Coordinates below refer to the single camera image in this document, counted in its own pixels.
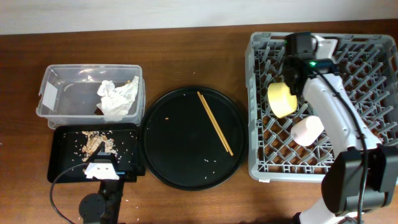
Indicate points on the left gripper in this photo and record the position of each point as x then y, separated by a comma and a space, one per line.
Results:
131, 176

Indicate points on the yellow bowl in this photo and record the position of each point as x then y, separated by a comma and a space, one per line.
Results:
282, 103

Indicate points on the food scraps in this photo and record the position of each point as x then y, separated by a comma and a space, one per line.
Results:
94, 139

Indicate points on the pink cup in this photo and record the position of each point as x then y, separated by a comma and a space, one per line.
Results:
306, 131

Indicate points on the brown coffee sachet wrapper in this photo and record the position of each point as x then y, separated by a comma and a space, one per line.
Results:
98, 112

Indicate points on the white napkin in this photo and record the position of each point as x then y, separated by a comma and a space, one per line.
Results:
119, 103

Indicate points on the small white tissue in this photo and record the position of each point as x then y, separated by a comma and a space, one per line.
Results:
106, 88

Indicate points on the wooden chopstick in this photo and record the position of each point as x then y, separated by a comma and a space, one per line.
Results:
230, 151
213, 121

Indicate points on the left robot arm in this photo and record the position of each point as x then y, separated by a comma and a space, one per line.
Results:
104, 206

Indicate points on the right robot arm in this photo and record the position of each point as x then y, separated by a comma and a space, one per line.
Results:
364, 174

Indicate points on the grey dishwasher rack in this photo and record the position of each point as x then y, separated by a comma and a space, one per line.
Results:
368, 66

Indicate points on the round black tray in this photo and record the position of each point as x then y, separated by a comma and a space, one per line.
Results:
180, 146

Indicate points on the black rectangular tray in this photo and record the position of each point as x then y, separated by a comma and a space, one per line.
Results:
67, 146

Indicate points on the clear plastic bin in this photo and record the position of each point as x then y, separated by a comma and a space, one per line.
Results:
69, 93

